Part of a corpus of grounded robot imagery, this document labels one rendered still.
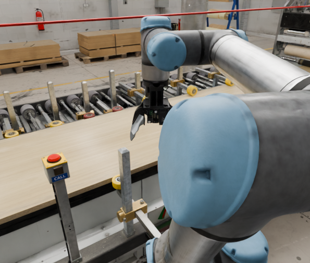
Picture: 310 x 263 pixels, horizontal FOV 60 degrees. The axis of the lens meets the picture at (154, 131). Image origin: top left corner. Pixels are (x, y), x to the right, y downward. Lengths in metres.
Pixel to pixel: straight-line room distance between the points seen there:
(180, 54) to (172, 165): 0.35
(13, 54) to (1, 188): 5.56
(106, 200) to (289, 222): 1.67
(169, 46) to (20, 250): 1.18
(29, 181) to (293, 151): 1.33
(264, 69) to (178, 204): 0.26
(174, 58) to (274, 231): 2.08
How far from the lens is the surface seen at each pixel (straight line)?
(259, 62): 0.45
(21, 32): 8.12
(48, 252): 1.49
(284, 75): 0.40
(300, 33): 3.73
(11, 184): 1.47
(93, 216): 1.48
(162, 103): 0.72
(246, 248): 0.62
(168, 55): 0.56
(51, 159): 0.95
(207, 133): 0.20
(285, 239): 2.47
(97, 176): 1.38
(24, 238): 1.43
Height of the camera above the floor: 1.73
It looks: 28 degrees down
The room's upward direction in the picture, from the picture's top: straight up
